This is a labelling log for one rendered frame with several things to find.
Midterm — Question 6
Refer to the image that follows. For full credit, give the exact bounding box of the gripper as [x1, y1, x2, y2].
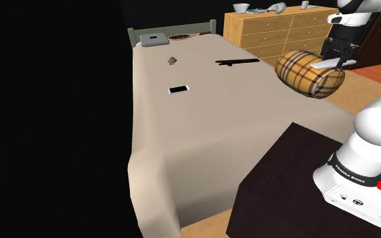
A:
[319, 23, 367, 70]

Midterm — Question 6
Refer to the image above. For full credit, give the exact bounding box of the white flat slab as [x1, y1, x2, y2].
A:
[309, 57, 358, 70]

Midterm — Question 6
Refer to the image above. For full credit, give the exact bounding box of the plaid cylindrical pillow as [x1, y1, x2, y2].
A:
[274, 49, 346, 99]

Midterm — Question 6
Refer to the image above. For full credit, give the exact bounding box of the light wooden chest of drawers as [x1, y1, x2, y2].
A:
[223, 4, 340, 68]

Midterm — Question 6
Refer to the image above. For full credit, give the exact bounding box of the grey figure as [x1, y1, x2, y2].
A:
[266, 2, 288, 15]

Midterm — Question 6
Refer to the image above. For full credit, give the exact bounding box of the black long stick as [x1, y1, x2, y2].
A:
[215, 57, 261, 68]

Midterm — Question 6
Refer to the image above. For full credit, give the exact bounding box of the white bowl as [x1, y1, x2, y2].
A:
[232, 3, 250, 15]

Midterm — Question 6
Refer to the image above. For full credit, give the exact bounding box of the beige bed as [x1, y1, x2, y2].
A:
[127, 19, 358, 238]

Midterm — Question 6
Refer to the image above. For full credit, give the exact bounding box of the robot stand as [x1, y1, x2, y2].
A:
[225, 121, 381, 238]

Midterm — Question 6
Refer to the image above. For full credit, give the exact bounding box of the red-brown racket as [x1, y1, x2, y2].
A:
[167, 30, 212, 42]

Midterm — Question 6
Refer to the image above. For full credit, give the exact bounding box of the white phone with black screen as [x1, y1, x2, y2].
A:
[167, 85, 191, 95]

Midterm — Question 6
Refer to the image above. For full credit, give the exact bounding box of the grey flat box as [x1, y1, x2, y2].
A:
[139, 32, 171, 48]

